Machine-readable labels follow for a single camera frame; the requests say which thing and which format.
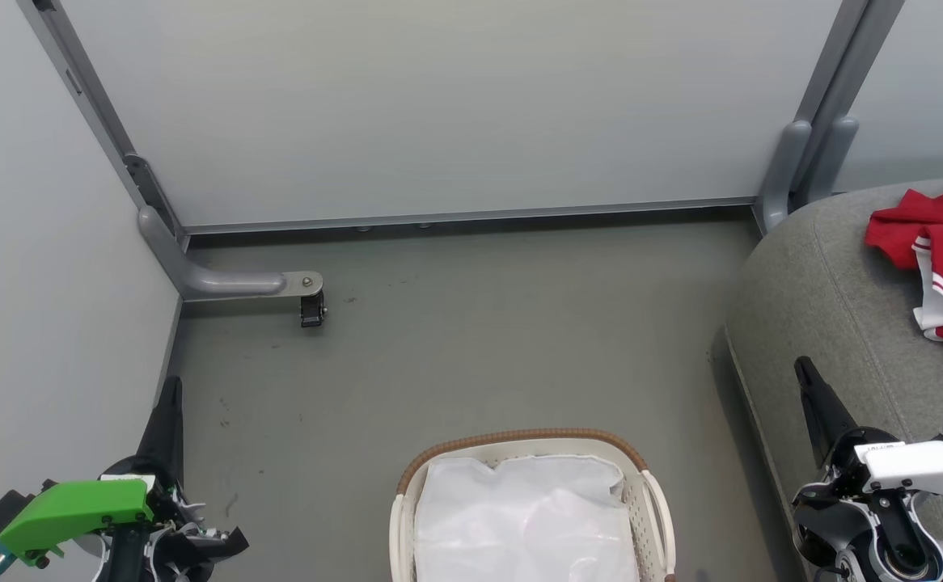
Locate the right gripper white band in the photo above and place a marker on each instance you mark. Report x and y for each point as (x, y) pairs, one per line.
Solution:
(916, 469)

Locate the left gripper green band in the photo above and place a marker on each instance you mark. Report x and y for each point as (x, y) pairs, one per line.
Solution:
(75, 509)

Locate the white basket with brown rim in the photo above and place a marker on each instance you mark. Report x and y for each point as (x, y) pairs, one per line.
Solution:
(657, 501)

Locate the grey fabric sofa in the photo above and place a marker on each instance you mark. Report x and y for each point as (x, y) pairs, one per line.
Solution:
(827, 307)

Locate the grey partition foot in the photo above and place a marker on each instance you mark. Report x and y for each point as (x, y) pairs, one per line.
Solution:
(221, 283)

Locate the black caster wheel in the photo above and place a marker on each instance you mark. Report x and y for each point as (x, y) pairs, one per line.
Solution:
(313, 309)

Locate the white garment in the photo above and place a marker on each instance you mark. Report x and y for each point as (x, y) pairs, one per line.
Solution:
(520, 517)

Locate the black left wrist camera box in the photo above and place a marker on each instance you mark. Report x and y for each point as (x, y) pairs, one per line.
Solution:
(2, 511)

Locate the grey partition post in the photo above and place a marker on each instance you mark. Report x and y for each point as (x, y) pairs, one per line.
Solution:
(91, 97)
(827, 121)

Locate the grey partition floor rail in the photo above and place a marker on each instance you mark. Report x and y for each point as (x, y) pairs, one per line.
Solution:
(471, 217)

